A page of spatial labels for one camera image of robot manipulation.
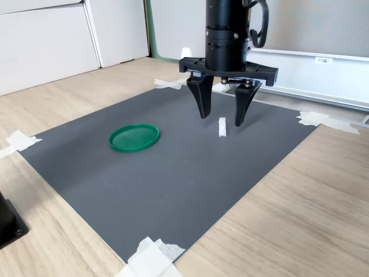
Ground white tape piece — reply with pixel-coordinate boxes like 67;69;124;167
153;77;188;90
115;236;186;277
296;111;360;136
0;129;43;159

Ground silver cable duct flap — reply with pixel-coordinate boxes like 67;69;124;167
247;47;369;110

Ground white partition panel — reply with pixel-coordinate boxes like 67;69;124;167
0;0;102;97
85;0;150;69

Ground grey partition panel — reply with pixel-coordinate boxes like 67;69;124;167
149;0;369;63

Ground black robot foot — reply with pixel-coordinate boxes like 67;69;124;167
0;190;29;250

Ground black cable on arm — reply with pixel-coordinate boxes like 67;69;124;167
242;0;270;48

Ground dark grey mat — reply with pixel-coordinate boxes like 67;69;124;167
18;86;322;264

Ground round green lid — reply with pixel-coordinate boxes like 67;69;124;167
108;123;160;153

